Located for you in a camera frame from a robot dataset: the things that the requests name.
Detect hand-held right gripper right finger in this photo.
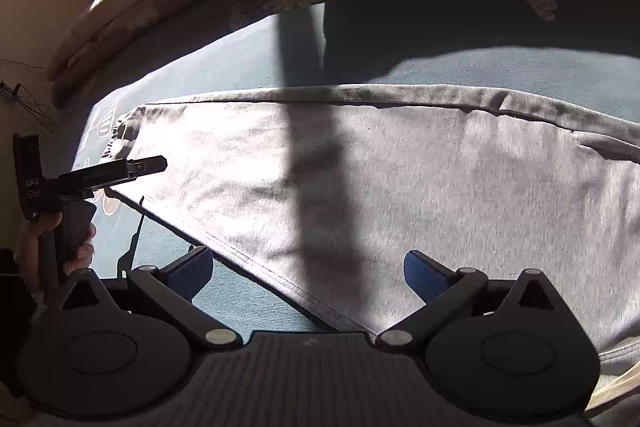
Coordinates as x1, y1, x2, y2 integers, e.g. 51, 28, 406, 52
375, 249, 557, 352

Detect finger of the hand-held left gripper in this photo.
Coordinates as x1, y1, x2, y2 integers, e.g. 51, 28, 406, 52
127, 155, 169, 178

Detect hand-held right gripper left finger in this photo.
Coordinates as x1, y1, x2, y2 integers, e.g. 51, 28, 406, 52
60, 246, 244, 352

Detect grey pants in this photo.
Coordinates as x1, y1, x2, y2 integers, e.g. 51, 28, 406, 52
102, 84, 640, 418

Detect person's left hand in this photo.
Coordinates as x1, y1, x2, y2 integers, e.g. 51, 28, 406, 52
15, 212, 97, 294

